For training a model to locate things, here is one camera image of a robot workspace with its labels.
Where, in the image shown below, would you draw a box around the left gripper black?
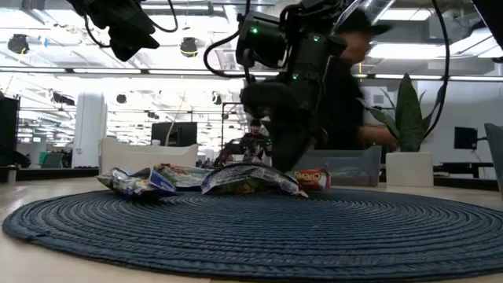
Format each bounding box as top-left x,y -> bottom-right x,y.
66,0 -> 161,63

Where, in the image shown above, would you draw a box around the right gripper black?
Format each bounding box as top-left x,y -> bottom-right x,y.
239,76 -> 330,172

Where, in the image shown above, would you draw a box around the red green crisp bar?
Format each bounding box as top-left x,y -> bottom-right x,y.
288,167 -> 332,193

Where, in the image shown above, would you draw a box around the green white red snack bar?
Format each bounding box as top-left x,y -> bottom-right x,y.
153,163 -> 214,190

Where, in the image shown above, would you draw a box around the silver green blue snack bar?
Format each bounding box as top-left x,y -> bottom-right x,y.
96,167 -> 178,198

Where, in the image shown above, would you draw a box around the black monitor on arm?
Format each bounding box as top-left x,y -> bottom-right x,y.
453,126 -> 488,151

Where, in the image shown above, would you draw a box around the person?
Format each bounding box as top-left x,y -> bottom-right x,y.
314,7 -> 398,153
238,118 -> 273,164

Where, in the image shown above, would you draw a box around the black ceiling lamp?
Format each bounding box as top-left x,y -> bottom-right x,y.
179,36 -> 199,59
6,33 -> 31,56

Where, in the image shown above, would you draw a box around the grey plastic bin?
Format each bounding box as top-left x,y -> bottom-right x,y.
292,145 -> 383,188

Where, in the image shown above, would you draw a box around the white building pillar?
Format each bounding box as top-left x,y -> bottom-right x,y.
71,92 -> 108,169

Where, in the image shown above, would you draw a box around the round dark blue woven mat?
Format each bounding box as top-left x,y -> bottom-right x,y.
2,187 -> 503,282

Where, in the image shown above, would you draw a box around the black monitor screen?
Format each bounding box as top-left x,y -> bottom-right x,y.
150,121 -> 199,148

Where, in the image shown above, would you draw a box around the white plastic bin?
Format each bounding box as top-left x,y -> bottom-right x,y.
97,137 -> 200,175

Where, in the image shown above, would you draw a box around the white round plant pot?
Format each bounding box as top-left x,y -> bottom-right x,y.
385,151 -> 435,188

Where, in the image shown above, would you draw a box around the green snake plant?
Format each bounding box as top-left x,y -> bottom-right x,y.
356,72 -> 448,153

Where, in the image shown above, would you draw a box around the black cabinet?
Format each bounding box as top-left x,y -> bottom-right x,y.
0,96 -> 21,168

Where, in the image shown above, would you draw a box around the black desk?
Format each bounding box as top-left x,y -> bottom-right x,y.
433,160 -> 495,178

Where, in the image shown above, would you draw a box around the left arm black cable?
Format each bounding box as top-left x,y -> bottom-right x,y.
149,0 -> 179,34

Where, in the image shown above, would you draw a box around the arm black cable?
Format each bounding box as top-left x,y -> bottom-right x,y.
149,0 -> 179,34
202,30 -> 255,82

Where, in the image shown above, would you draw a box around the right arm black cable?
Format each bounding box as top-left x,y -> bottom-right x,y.
202,30 -> 255,82

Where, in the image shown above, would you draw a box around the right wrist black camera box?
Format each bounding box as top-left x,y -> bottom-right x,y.
234,10 -> 288,71

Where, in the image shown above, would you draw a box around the black hanging cable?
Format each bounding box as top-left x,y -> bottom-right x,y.
423,0 -> 452,139

